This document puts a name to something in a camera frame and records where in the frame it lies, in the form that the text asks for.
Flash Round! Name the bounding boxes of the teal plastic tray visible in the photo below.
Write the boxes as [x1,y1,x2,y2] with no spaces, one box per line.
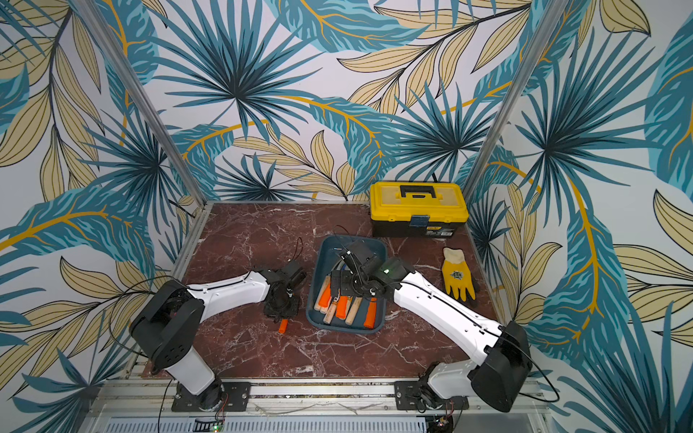
[306,236,386,335]

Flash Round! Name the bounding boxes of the wooden handle sickle plain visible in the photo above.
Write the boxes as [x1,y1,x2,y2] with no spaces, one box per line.
[345,298,363,326]

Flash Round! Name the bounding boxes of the wooden sickle yellow label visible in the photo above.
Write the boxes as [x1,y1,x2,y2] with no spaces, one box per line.
[323,302,337,325]

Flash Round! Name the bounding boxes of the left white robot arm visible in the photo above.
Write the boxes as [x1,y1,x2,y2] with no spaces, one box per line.
[129,262,306,409]

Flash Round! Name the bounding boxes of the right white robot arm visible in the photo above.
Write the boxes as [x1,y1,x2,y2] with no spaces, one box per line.
[331,240,532,412]

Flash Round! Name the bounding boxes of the yellow black toolbox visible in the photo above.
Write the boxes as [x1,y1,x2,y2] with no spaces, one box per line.
[369,181,469,238]

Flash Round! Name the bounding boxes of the yellow work glove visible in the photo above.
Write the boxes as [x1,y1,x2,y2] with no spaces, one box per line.
[441,247,476,302]

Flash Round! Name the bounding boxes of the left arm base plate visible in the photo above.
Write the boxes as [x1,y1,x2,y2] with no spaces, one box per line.
[171,381,251,413]

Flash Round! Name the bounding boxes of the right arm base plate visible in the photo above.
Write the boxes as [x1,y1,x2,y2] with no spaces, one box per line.
[393,381,469,413]

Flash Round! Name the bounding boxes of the left aluminium corner post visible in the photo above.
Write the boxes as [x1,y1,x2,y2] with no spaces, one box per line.
[73,0,207,207]

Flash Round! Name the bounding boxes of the aluminium corner post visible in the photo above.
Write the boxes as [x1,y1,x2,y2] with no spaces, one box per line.
[73,0,207,207]
[463,0,568,198]

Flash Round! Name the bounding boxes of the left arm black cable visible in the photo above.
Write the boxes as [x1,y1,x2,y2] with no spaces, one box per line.
[107,275,185,358]

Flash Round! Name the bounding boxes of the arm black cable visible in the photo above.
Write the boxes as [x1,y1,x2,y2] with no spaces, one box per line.
[107,275,185,358]
[513,334,561,404]

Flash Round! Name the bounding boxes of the front aluminium rail frame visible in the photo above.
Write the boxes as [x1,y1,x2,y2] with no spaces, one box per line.
[80,377,558,432]

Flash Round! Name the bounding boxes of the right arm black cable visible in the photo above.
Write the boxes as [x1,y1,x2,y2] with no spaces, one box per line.
[513,334,561,404]

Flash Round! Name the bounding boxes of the right aluminium corner post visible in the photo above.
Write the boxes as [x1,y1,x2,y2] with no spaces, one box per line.
[463,0,568,198]

